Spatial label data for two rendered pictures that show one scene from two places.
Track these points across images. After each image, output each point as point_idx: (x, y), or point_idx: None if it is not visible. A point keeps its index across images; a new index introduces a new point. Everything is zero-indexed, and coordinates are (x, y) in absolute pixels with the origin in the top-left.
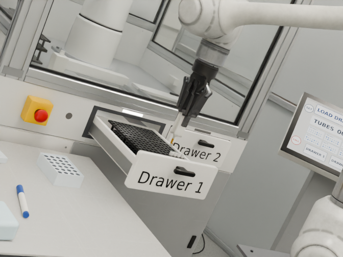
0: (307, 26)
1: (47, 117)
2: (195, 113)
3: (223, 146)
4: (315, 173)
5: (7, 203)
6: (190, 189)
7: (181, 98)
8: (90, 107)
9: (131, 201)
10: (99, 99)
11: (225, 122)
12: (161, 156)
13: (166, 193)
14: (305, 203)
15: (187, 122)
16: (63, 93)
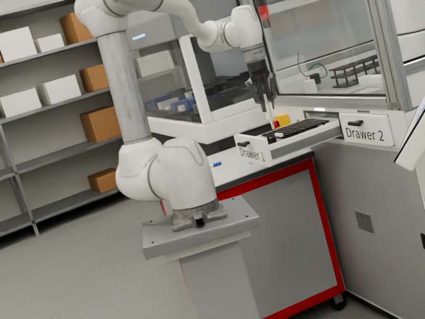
0: (186, 25)
1: (274, 125)
2: (255, 100)
3: (379, 122)
4: None
5: None
6: (260, 158)
7: (271, 90)
8: (302, 112)
9: (356, 188)
10: (301, 105)
11: (379, 95)
12: (240, 135)
13: (253, 162)
14: None
15: (262, 108)
16: (289, 107)
